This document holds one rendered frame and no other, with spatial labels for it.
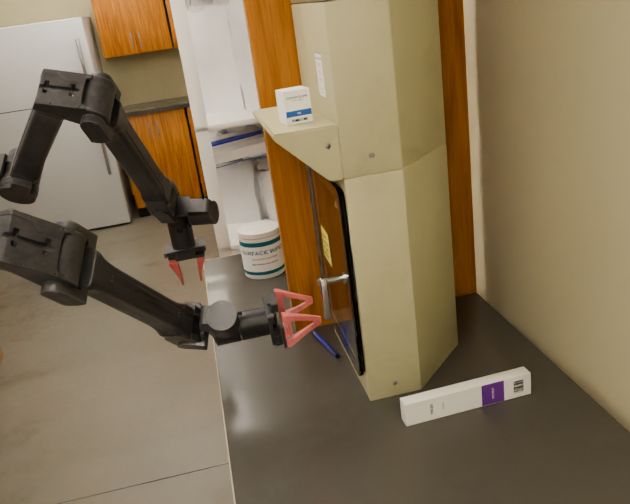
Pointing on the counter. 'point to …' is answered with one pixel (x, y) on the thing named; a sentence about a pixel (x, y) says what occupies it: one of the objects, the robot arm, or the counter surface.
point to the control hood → (307, 141)
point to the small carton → (294, 105)
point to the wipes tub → (261, 249)
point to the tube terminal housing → (389, 176)
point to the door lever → (328, 292)
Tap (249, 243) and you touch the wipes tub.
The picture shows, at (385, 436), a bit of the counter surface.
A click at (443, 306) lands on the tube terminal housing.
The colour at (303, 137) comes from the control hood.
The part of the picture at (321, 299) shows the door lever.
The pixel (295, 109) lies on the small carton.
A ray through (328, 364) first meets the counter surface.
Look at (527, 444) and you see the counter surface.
